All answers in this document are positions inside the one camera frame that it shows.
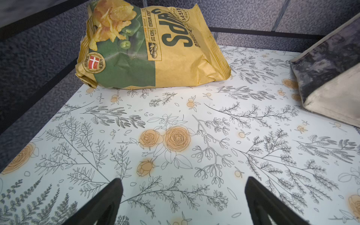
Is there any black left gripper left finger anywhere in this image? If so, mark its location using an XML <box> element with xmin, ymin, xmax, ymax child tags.
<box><xmin>63</xmin><ymin>178</ymin><xmax>123</xmax><ymax>225</ymax></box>

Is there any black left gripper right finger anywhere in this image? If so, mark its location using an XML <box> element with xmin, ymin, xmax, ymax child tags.
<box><xmin>245</xmin><ymin>177</ymin><xmax>309</xmax><ymax>225</ymax></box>

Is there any beige canvas tote bag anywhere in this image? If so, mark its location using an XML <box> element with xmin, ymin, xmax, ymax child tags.
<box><xmin>290</xmin><ymin>15</ymin><xmax>360</xmax><ymax>127</ymax></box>

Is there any yellow green chips bag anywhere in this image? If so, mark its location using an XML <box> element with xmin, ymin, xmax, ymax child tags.
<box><xmin>76</xmin><ymin>1</ymin><xmax>231</xmax><ymax>90</ymax></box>

